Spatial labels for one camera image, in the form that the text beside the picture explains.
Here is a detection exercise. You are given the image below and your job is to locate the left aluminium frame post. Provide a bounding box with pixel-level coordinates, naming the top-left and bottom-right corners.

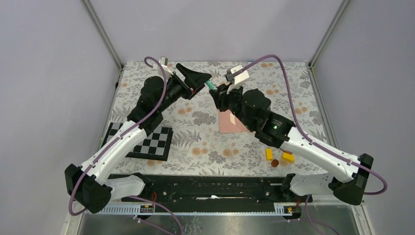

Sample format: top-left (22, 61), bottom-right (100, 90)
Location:
top-left (80, 0), bottom-right (124, 70)

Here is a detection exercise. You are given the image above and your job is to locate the yellow block near front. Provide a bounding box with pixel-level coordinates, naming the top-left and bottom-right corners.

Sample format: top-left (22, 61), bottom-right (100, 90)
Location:
top-left (265, 148), bottom-right (274, 161)

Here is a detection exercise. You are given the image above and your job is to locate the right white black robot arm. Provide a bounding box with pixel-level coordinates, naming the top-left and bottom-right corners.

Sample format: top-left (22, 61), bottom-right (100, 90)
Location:
top-left (209, 71), bottom-right (373, 205)

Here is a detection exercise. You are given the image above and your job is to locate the white slotted cable duct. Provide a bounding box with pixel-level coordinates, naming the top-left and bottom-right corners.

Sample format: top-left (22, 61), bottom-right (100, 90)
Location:
top-left (96, 203), bottom-right (294, 216)

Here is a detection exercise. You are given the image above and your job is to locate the floral patterned table mat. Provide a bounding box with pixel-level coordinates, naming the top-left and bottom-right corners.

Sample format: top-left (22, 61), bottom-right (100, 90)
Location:
top-left (113, 61), bottom-right (326, 176)

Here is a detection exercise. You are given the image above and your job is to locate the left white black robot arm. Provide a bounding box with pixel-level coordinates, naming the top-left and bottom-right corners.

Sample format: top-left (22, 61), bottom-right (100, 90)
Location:
top-left (65, 56), bottom-right (212, 216)

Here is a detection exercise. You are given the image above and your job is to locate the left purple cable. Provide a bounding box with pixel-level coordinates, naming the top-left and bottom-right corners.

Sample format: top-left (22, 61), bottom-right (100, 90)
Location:
top-left (68, 56), bottom-right (185, 235)

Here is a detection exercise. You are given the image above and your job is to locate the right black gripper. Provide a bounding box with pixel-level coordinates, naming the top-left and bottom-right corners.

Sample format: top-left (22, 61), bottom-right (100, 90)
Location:
top-left (209, 81), bottom-right (255, 130)

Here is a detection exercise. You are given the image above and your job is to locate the black grey checkerboard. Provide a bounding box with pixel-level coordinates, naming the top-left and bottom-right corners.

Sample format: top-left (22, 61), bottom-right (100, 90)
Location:
top-left (96, 121), bottom-right (173, 161)

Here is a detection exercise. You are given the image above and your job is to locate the yellow block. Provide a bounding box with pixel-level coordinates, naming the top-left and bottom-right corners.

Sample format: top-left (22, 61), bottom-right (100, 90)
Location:
top-left (265, 148), bottom-right (274, 161)
top-left (281, 152), bottom-right (295, 163)

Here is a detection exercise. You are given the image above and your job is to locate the green white glue stick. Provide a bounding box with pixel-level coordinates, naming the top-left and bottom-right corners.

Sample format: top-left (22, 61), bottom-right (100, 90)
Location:
top-left (205, 80), bottom-right (218, 91)

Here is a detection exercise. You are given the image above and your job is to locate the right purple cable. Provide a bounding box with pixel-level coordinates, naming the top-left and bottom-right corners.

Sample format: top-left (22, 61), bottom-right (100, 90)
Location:
top-left (227, 54), bottom-right (389, 235)

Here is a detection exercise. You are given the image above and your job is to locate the small brown wooden cylinder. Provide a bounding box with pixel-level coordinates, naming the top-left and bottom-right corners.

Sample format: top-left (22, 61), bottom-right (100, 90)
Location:
top-left (271, 159), bottom-right (279, 167)

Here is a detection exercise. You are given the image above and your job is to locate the yellow block right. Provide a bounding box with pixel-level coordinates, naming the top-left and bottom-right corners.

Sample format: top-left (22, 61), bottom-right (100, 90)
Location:
top-left (281, 152), bottom-right (295, 163)

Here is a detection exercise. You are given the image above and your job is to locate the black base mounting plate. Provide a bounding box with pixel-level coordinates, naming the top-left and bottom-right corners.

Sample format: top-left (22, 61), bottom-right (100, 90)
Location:
top-left (107, 175), bottom-right (314, 213)

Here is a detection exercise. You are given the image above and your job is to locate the aluminium frame post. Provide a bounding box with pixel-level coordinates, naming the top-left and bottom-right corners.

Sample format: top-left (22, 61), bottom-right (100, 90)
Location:
top-left (80, 0), bottom-right (124, 70)
top-left (308, 0), bottom-right (351, 70)

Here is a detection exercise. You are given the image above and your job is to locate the right aluminium frame post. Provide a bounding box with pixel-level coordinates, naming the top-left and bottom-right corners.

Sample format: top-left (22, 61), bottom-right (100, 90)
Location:
top-left (308, 0), bottom-right (351, 70)

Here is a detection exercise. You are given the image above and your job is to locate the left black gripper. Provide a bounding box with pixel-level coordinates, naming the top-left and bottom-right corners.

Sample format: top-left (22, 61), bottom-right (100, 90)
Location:
top-left (157, 63), bottom-right (211, 113)

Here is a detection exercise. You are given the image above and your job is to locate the purple cable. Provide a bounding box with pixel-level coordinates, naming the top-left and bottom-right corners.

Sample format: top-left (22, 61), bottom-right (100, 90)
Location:
top-left (227, 54), bottom-right (389, 235)
top-left (68, 56), bottom-right (185, 235)

